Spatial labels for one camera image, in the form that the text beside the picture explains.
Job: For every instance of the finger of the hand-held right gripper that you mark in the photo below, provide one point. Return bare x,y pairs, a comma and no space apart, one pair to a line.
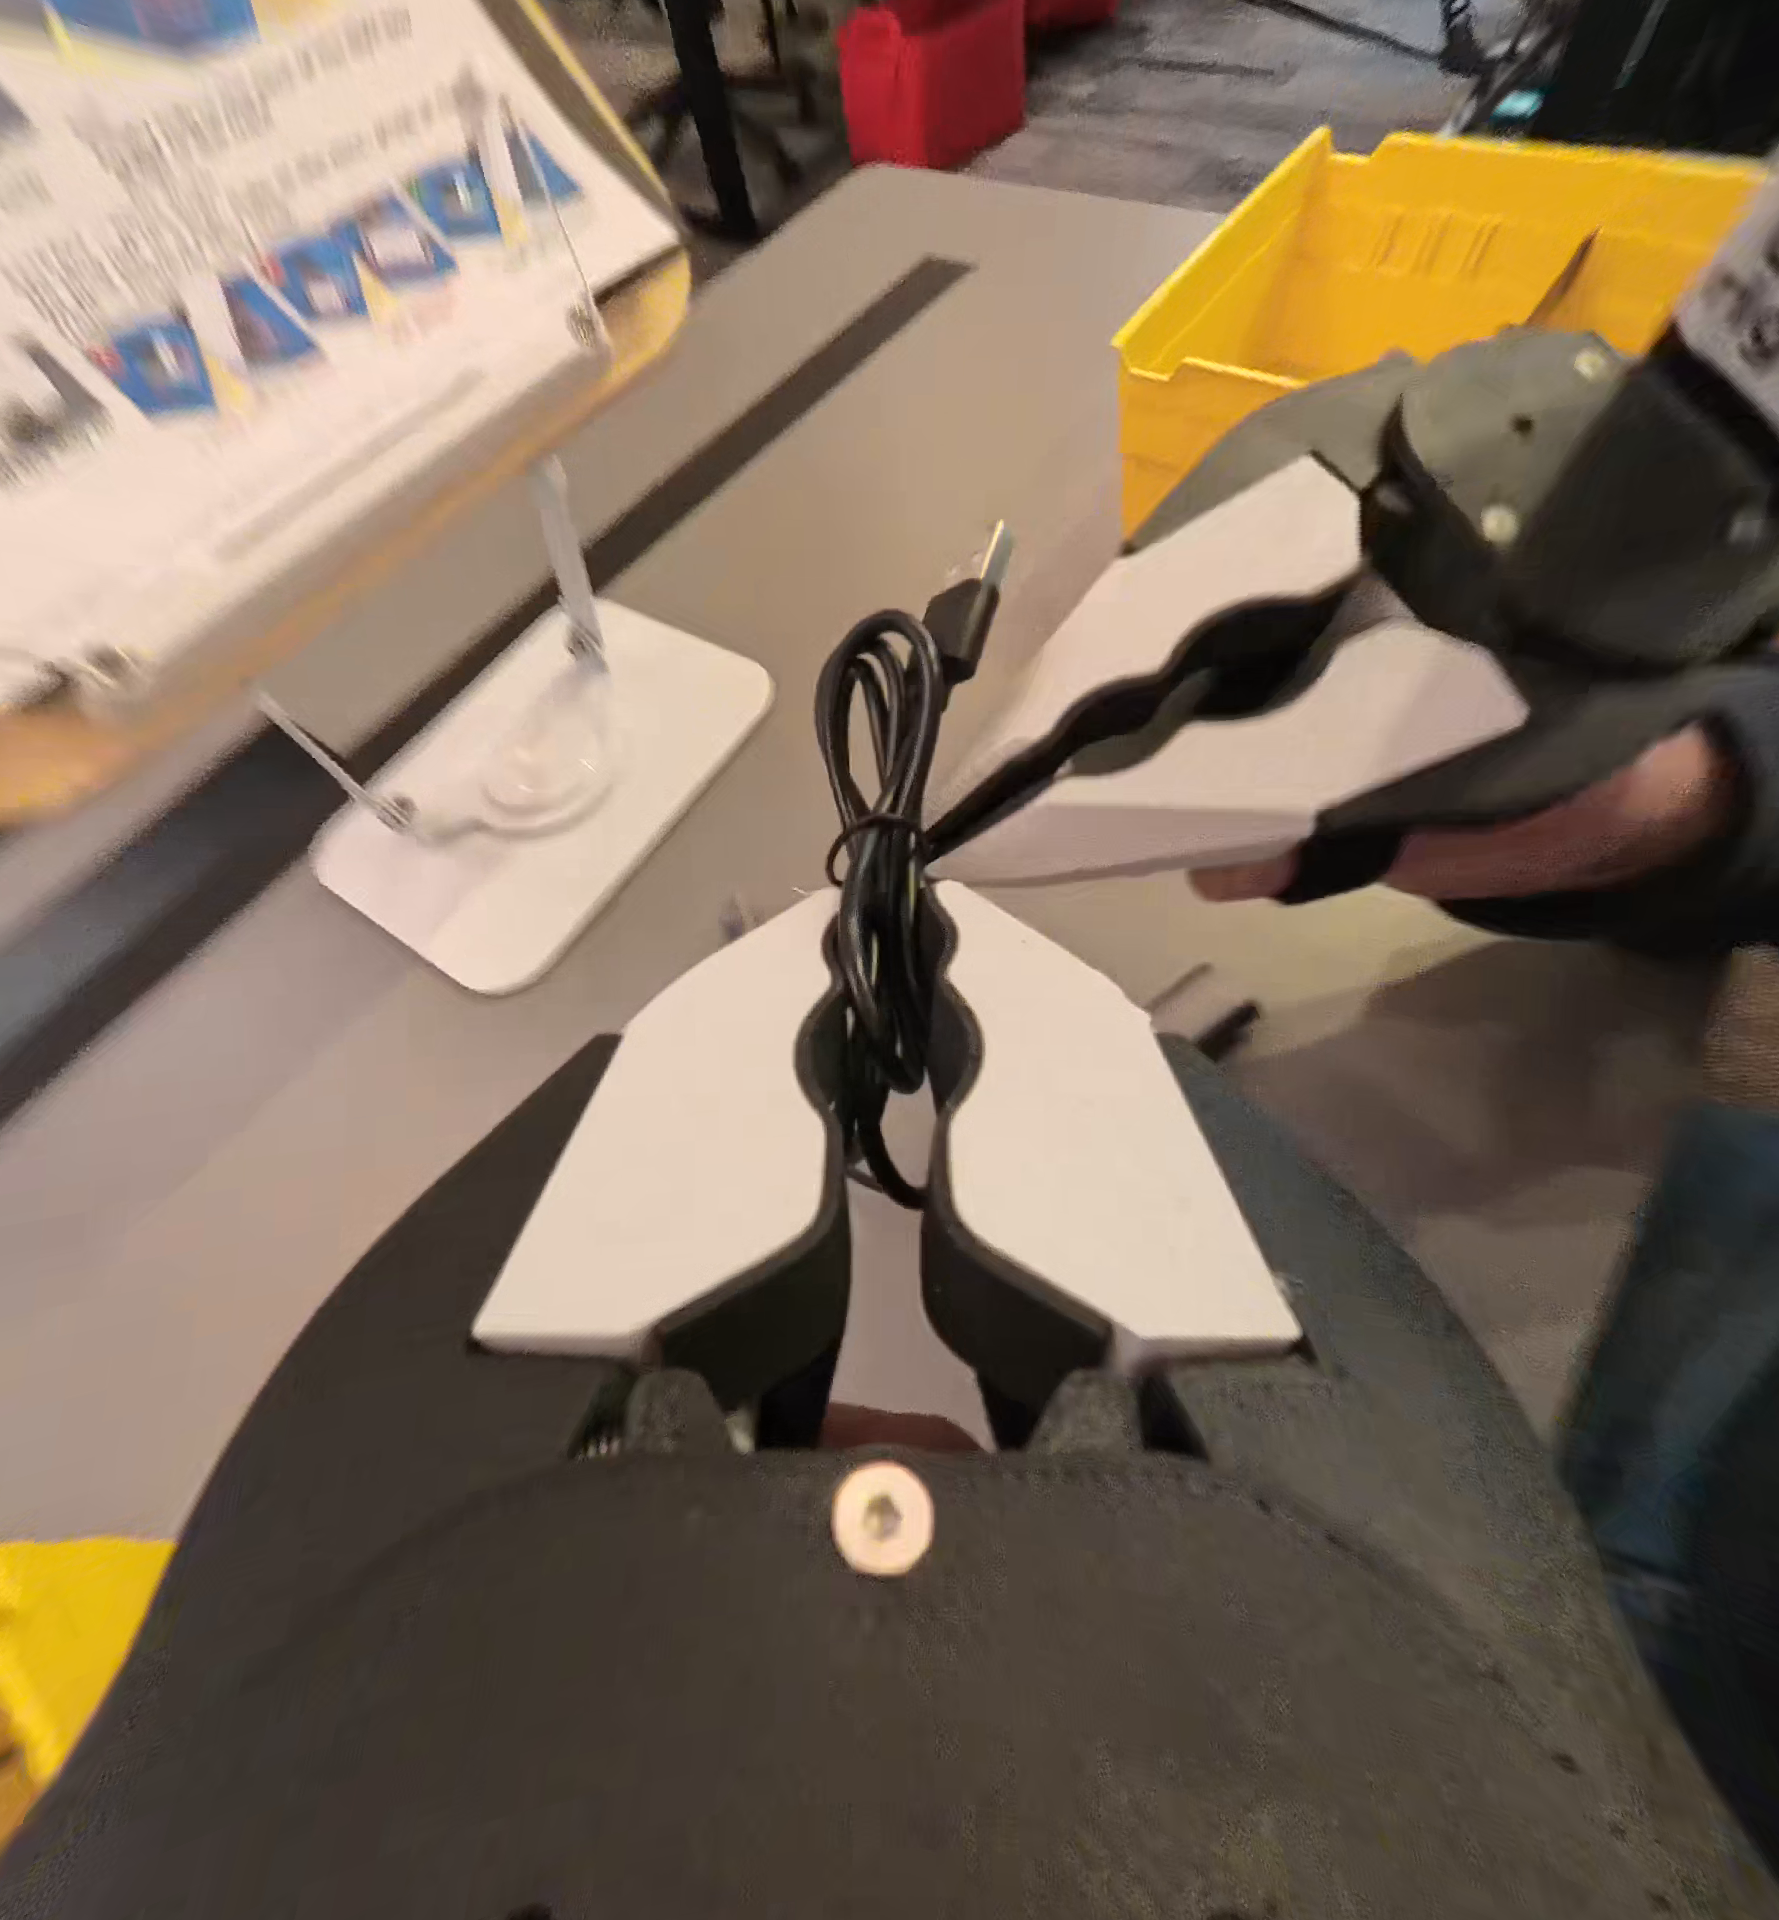
1219,557
1278,761

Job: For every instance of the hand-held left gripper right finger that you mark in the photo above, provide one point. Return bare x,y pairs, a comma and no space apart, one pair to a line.
1100,1169

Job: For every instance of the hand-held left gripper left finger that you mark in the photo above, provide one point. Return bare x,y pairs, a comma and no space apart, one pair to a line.
676,1169

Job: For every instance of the person's right hand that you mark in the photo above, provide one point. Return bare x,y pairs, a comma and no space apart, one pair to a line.
1551,835

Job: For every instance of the yellow plastic bin with divider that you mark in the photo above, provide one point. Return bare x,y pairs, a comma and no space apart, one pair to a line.
1230,304

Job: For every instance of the white document stand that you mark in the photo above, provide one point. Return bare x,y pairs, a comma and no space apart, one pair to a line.
653,777

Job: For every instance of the red fabric bin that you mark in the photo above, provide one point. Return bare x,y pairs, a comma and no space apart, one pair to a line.
927,94

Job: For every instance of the black swivel chair base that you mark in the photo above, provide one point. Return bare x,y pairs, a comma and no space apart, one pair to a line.
719,120

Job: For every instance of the person's blue jeans leg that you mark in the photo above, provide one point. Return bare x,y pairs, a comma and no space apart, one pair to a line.
1733,1423

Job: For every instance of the printed instruction sheet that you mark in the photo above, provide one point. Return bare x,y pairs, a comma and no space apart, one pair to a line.
151,179

